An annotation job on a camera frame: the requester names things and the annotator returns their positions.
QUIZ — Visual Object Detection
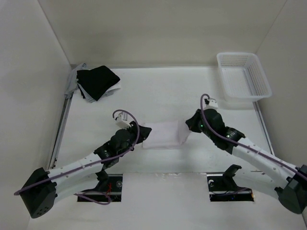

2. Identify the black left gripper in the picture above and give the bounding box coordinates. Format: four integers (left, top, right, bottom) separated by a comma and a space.
118, 121, 151, 157

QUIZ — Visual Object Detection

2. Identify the white tank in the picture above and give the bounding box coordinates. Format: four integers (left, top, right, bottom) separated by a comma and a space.
142, 120, 191, 150
77, 83, 121, 103

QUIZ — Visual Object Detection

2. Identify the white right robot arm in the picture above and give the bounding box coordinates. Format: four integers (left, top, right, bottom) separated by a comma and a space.
185, 109, 307, 214

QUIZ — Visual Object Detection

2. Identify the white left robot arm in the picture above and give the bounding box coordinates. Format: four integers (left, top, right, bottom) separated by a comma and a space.
15, 122, 152, 219

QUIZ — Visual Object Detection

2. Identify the folded white tank top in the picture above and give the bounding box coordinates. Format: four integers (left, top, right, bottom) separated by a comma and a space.
77, 83, 121, 103

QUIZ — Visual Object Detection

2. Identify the folded black tank top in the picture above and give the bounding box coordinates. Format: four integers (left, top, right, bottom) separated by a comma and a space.
77, 66, 120, 101

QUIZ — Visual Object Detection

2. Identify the folded grey tank top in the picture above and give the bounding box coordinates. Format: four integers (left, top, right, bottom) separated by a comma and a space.
64, 63, 87, 99

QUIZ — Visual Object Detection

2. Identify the white plastic basket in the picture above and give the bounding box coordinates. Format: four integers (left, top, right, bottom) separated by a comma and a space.
216, 52, 272, 103

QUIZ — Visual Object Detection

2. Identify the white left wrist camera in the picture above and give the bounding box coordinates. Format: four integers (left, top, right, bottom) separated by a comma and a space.
115, 112, 130, 129

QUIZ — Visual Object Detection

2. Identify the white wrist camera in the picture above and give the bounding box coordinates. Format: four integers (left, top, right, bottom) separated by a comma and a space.
204, 98, 218, 110
115, 112, 130, 129

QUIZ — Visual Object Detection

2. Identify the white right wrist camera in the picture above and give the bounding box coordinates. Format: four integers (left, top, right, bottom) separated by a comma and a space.
204, 98, 218, 110

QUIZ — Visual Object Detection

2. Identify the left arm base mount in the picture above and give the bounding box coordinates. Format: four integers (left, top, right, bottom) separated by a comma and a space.
77, 174, 123, 205

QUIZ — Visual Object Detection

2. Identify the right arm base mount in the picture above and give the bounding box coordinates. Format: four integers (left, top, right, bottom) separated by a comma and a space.
207, 164, 254, 202

